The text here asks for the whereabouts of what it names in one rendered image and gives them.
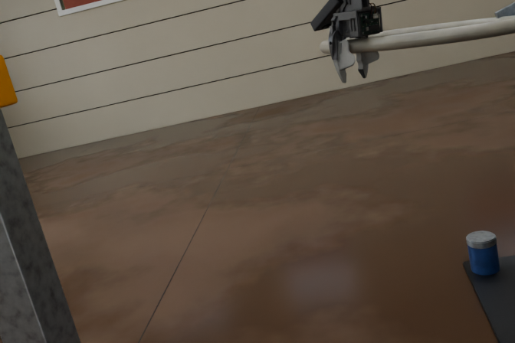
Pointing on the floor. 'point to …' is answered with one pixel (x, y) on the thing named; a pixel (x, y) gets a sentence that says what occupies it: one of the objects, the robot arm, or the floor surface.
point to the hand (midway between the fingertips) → (352, 74)
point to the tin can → (483, 253)
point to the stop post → (25, 254)
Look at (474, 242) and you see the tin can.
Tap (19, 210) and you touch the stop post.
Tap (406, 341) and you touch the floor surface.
